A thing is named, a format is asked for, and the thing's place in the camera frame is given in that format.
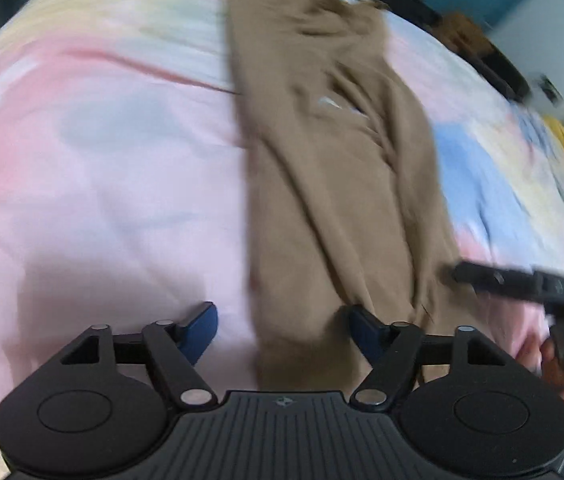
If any tan printed t-shirt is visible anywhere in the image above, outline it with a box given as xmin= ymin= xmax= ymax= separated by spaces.
xmin=227 ymin=0 xmax=484 ymax=392

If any person right hand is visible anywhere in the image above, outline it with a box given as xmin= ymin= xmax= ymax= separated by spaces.
xmin=516 ymin=333 xmax=564 ymax=400

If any pastel tie-dye bed sheet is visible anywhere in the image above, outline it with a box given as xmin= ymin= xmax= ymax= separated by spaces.
xmin=0 ymin=0 xmax=564 ymax=478

